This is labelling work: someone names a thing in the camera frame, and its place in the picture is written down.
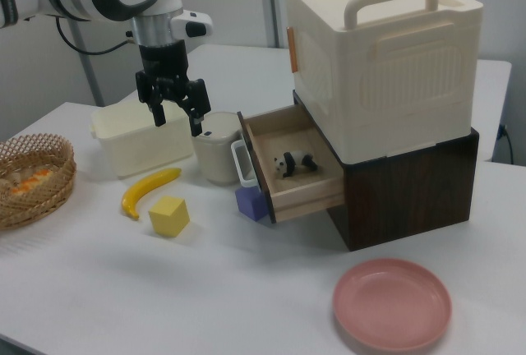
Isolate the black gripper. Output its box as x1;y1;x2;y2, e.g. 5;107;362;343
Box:
135;40;211;137

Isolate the small beige trash can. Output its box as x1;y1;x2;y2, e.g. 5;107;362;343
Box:
191;111;244;186

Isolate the dark wood cabinet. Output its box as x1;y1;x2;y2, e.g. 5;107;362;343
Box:
292;90;481;252

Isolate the yellow cube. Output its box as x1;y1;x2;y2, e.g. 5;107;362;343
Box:
148;196;191;237

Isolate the cream plastic storage box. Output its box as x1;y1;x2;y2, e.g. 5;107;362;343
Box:
283;0;482;164

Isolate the yellow toy banana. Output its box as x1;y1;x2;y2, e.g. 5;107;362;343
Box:
120;167;182;220

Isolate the cream rectangular plastic bin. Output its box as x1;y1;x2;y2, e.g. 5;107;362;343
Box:
89;99;195;179

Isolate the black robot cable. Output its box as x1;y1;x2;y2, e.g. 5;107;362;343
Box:
55;16;136;55

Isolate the orange toy food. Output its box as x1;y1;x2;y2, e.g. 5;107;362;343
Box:
10;168;53;196

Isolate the pink plate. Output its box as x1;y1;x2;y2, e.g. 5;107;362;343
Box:
332;258;453;351

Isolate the woven wicker basket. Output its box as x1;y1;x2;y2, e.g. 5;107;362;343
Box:
0;133;77;231

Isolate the purple cube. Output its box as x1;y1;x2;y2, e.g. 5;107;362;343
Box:
234;185;268;223

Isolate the wooden drawer with white handle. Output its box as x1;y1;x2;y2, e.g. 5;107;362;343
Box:
230;104;345;224

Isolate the toy panda figure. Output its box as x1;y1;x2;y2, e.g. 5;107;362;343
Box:
272;150;318;179

